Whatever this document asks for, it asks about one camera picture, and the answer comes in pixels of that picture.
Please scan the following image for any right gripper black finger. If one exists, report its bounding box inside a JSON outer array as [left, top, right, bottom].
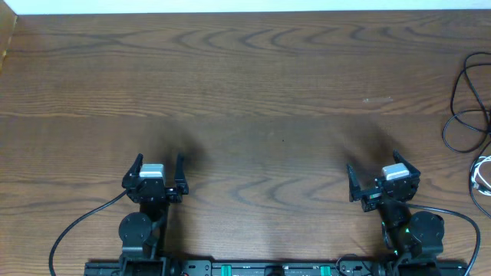
[[393, 149, 421, 178], [346, 164, 361, 202]]

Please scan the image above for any white usb cable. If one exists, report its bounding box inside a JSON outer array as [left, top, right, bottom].
[[470, 155, 491, 197]]

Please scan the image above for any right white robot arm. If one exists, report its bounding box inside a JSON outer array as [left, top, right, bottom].
[[346, 150, 469, 275]]

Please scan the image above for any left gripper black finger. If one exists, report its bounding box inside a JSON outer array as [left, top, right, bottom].
[[174, 154, 189, 194], [122, 153, 143, 188]]

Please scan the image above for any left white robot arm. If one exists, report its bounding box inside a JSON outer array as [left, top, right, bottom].
[[84, 153, 189, 276]]

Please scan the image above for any left camera black cable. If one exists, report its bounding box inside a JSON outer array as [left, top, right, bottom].
[[48, 189, 130, 276]]

